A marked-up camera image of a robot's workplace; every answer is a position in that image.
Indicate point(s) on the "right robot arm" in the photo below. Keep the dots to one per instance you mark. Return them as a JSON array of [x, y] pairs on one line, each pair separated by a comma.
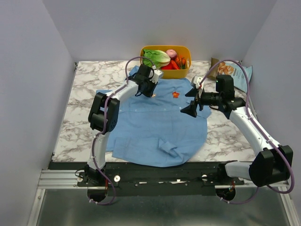
[[272, 160]]

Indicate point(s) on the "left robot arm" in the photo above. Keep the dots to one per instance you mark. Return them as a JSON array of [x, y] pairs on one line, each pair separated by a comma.
[[104, 113]]

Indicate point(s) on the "yellow plastic basket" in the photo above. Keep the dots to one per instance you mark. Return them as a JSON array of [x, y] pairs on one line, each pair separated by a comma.
[[181, 50]]

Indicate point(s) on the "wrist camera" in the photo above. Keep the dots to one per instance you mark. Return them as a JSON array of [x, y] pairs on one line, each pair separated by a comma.
[[196, 82], [158, 74]]

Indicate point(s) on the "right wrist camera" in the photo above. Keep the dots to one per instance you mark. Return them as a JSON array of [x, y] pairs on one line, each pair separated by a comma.
[[196, 82]]

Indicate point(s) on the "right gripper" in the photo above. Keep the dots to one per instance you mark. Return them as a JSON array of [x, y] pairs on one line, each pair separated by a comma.
[[197, 99]]

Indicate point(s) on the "orange carrots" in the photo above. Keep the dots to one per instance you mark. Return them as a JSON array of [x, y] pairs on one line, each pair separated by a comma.
[[181, 61]]

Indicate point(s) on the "red onion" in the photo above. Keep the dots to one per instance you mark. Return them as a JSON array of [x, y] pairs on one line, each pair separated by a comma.
[[171, 53]]

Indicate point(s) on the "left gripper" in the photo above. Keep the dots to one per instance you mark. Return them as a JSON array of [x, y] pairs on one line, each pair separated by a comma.
[[150, 93]]

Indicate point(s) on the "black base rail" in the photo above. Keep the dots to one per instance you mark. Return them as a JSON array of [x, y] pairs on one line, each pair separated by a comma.
[[129, 179]]

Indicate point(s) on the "red pepper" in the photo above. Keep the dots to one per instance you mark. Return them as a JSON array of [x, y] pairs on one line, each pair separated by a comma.
[[171, 66]]

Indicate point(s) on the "blue chip bag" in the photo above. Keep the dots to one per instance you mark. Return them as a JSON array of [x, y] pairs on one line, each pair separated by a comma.
[[232, 69]]

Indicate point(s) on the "red leaf brooch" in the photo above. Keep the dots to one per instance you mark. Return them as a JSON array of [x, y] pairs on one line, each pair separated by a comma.
[[175, 94]]

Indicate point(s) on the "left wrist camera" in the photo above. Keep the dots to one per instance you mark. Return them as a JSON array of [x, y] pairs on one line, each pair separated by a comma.
[[158, 74]]

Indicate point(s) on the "green lettuce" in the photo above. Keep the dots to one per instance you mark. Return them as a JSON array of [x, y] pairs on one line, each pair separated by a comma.
[[158, 58]]

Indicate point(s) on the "blue shirt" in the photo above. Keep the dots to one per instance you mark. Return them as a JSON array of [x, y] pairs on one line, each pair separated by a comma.
[[152, 131]]

